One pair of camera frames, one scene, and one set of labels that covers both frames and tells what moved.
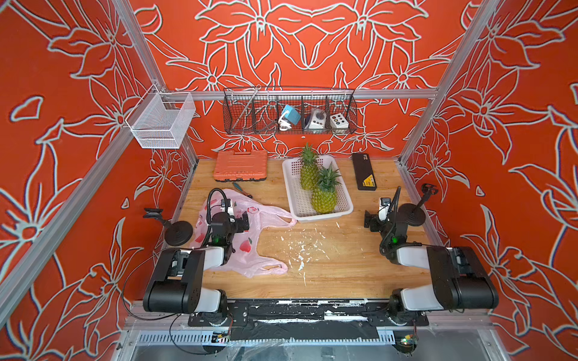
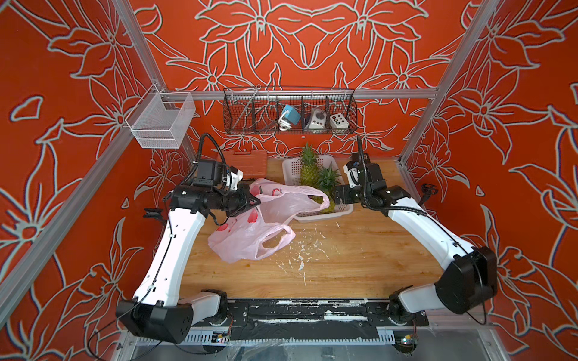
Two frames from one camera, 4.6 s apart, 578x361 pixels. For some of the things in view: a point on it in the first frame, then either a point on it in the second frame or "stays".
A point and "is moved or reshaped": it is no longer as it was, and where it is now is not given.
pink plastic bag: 248,260 is moved or reshaped
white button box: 338,121 stays
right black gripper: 374,219 -> 345,190
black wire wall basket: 269,110 stays
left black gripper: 240,224 -> 245,201
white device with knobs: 318,119 stays
